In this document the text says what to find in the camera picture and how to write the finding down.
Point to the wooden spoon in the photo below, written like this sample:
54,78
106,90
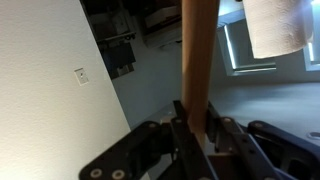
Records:
198,66

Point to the white paper towel roll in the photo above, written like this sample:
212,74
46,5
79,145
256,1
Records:
276,26

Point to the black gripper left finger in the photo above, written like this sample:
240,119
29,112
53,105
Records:
140,150

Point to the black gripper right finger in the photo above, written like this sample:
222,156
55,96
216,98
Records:
266,146

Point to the window with white frame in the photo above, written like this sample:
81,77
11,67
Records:
243,50

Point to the white wall light switch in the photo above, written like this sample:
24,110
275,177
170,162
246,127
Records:
81,76

